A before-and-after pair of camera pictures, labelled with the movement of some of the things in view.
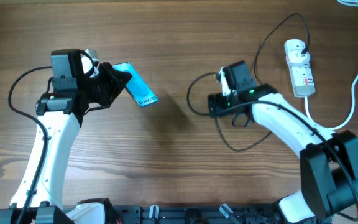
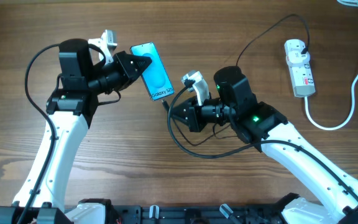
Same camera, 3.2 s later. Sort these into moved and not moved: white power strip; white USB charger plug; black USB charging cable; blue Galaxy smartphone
Moved: blue Galaxy smartphone; black USB charging cable
Not moved: white USB charger plug; white power strip
